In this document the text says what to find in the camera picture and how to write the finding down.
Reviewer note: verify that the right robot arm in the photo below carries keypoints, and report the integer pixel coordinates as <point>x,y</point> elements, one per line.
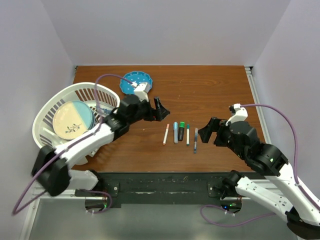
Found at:
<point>266,160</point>

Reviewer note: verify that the white orange marker pen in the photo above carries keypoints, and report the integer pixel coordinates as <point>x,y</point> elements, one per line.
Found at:
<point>166,134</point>

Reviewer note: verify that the light blue highlighter pen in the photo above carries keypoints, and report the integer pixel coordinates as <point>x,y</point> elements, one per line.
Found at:
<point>175,133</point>

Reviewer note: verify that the black green highlighter pen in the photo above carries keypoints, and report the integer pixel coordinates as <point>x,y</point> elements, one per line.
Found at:
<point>181,130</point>

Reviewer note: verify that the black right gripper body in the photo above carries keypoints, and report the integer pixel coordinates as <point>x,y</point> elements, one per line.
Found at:
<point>222,137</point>

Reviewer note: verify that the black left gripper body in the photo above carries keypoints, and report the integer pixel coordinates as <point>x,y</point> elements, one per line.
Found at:
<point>149,114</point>

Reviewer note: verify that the teal dotted plate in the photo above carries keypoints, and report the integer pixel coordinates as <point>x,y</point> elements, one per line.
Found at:
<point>135,77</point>

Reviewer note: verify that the white teal marker pen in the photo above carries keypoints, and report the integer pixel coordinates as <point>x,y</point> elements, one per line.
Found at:
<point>187,135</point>

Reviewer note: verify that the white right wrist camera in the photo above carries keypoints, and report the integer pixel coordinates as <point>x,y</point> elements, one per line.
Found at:
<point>238,114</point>

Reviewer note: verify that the blue white patterned dish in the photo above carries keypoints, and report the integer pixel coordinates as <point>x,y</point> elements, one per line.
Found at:
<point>103,110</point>

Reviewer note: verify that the aluminium table frame rail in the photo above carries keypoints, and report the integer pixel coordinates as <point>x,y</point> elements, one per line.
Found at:
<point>260,105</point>

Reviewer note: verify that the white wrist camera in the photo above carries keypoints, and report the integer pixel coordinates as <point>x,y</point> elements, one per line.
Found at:
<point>238,114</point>
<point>141,90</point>

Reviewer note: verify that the blue ballpoint pen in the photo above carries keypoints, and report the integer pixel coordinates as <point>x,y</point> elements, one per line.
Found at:
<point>195,140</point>

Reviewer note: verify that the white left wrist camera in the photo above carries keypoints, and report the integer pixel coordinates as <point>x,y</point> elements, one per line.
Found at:
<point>141,90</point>

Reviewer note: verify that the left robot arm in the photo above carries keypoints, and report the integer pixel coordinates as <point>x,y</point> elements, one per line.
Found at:
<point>53,166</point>

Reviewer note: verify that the beige blue plate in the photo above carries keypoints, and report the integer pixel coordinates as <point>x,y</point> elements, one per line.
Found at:
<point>72,119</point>

